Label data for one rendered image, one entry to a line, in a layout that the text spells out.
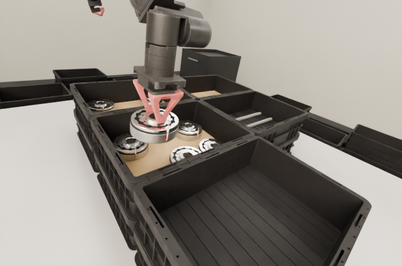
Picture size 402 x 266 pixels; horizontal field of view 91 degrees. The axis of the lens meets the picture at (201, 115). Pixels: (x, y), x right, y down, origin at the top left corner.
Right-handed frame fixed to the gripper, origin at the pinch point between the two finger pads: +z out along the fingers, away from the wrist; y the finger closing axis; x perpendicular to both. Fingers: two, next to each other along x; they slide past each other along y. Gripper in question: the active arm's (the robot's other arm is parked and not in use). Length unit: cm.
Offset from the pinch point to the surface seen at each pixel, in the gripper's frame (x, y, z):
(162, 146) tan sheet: -10.3, 12.1, 19.3
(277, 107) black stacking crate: -70, 7, 11
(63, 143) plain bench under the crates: 14, 46, 33
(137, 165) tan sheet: 0.3, 7.2, 19.4
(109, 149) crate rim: 8.4, 4.3, 9.6
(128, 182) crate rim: 8.1, -6.6, 9.9
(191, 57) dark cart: -124, 150, 19
